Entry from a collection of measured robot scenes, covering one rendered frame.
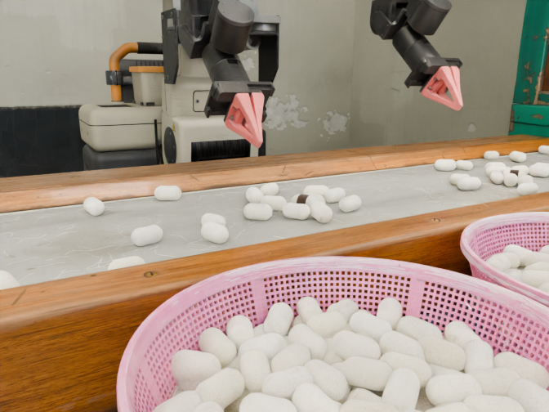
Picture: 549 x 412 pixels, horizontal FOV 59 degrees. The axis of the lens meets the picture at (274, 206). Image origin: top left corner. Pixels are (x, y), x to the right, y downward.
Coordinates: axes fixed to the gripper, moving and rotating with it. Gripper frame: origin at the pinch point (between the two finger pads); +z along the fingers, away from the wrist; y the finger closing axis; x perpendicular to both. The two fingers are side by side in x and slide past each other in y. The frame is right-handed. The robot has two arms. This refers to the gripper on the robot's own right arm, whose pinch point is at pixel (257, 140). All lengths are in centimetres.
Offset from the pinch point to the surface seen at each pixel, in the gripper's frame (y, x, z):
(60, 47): -6, 112, -160
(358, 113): 167, 131, -132
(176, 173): -10.6, 7.9, -1.1
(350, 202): 4.8, -6.3, 16.6
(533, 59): 85, -1, -21
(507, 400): -10, -27, 43
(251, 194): -4.8, -0.4, 9.8
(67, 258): -28.8, -4.8, 17.8
